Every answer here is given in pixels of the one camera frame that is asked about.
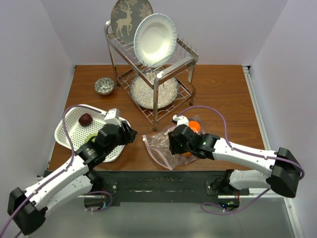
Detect orange fake tomato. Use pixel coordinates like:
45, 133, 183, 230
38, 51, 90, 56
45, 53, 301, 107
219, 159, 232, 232
181, 152, 192, 157

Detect green fake cabbage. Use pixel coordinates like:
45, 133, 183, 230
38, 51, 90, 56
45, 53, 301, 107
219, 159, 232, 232
84, 133, 97, 143

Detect clear zip top bag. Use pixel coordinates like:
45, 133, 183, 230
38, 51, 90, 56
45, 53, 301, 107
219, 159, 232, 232
142, 115, 204, 170

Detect dark red fake fruit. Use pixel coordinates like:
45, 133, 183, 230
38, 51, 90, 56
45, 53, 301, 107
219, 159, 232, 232
78, 113, 93, 127

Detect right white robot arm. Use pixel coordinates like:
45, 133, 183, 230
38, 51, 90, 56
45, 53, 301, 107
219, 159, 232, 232
168, 124, 304, 198

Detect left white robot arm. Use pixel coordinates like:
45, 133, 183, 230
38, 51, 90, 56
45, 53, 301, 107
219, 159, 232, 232
7, 120, 137, 236

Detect fake orange fruit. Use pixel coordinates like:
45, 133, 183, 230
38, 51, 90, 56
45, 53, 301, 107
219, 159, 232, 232
188, 120, 201, 133

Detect white perforated plastic basket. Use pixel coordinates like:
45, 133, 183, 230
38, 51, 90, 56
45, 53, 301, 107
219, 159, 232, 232
54, 104, 125, 163

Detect small patterned bowl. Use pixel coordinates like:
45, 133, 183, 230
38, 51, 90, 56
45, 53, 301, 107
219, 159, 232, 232
94, 77, 115, 96

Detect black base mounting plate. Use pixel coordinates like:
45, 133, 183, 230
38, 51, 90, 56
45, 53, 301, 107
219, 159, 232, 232
90, 171, 249, 206

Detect steel dish rack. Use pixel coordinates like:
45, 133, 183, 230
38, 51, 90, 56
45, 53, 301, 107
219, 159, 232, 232
104, 21, 199, 131

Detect speckled plate lower shelf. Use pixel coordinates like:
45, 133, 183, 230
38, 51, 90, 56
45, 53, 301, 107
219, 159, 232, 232
130, 76, 179, 110

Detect white fluted plate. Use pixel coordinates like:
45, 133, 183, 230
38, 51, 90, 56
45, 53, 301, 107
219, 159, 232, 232
134, 13, 177, 68

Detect grey deer plate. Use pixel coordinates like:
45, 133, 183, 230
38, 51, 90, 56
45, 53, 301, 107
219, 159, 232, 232
110, 0, 153, 46

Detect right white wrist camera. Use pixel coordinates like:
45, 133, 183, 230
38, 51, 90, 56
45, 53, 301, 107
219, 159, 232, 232
172, 115, 189, 127

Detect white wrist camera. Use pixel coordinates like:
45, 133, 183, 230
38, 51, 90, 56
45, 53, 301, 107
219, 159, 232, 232
104, 109, 121, 127
172, 115, 189, 127

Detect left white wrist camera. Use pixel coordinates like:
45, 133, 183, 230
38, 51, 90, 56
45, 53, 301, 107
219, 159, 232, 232
104, 109, 121, 127

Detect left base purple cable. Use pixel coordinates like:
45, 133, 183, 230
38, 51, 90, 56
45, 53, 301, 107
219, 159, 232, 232
84, 190, 112, 213

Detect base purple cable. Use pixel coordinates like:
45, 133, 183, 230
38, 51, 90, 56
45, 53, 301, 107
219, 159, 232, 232
200, 188, 270, 215
84, 190, 112, 213

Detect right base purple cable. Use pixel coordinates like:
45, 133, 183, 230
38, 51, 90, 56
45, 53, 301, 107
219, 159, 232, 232
200, 188, 270, 215

